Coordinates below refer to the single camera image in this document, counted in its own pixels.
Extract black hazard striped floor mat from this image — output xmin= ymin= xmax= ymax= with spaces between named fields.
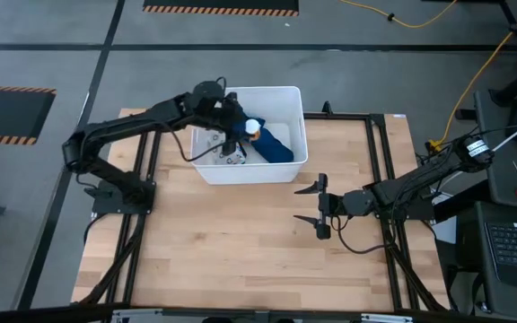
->
xmin=141 ymin=0 xmax=300 ymax=18
xmin=0 ymin=84 xmax=57 ymax=146

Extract yellow extension cable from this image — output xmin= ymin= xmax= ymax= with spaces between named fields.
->
xmin=428 ymin=0 xmax=517 ymax=153
xmin=338 ymin=0 xmax=459 ymax=29

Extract blue cloth bundle white tie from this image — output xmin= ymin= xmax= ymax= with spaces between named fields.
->
xmin=232 ymin=115 xmax=295 ymax=164

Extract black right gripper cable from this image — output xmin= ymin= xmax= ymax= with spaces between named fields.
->
xmin=329 ymin=214 xmax=394 ymax=256

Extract black crossbar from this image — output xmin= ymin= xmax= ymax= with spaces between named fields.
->
xmin=0 ymin=302 xmax=484 ymax=323

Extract black aluminium table frame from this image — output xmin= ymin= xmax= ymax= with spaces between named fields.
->
xmin=76 ymin=100 xmax=451 ymax=313

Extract orange pill bottle white cap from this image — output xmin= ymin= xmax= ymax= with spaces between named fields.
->
xmin=244 ymin=118 xmax=263 ymax=144

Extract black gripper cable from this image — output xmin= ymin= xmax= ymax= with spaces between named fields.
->
xmin=163 ymin=120 xmax=231 ymax=163
xmin=329 ymin=214 xmax=394 ymax=256

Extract white plastic bin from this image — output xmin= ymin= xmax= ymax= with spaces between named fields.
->
xmin=189 ymin=85 xmax=310 ymax=186

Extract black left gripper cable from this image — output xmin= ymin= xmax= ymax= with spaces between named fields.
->
xmin=163 ymin=120 xmax=231 ymax=163

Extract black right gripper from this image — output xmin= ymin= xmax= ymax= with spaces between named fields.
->
xmin=293 ymin=172 xmax=376 ymax=241

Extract black side desk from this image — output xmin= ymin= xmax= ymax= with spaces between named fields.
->
xmin=473 ymin=89 xmax=517 ymax=212

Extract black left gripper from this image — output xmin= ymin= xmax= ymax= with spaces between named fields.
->
xmin=220 ymin=92 xmax=254 ymax=157

